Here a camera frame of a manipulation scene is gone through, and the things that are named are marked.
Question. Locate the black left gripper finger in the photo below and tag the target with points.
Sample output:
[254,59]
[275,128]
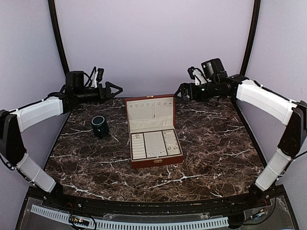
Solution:
[110,85]
[115,92]

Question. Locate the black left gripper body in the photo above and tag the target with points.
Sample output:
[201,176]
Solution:
[101,96]

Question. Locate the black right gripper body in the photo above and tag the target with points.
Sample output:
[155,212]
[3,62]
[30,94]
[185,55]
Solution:
[194,94]

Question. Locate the red jewelry box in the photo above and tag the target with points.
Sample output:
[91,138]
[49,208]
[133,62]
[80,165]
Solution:
[152,113]

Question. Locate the red jewelry tray insert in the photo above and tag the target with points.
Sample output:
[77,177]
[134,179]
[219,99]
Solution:
[154,142]

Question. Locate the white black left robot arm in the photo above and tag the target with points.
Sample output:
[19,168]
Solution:
[79,88]

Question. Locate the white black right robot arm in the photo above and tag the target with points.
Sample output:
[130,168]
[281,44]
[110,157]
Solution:
[212,81]

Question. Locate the dark green ceramic mug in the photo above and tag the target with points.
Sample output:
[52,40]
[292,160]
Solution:
[100,127]

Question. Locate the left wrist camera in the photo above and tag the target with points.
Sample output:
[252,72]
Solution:
[96,77]

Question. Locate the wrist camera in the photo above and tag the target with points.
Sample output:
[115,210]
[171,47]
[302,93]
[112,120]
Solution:
[96,77]
[197,75]

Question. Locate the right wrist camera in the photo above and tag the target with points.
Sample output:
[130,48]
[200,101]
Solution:
[197,75]

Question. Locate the black left frame post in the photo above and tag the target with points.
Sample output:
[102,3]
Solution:
[58,35]

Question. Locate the black frame post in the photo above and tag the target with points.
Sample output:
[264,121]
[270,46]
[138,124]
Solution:
[58,35]
[251,36]

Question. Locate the black right frame post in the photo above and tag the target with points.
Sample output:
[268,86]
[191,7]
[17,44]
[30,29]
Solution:
[251,36]

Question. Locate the black front table rail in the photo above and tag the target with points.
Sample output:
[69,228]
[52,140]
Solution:
[96,207]

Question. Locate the white slotted cable duct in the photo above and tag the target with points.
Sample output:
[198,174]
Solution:
[131,222]

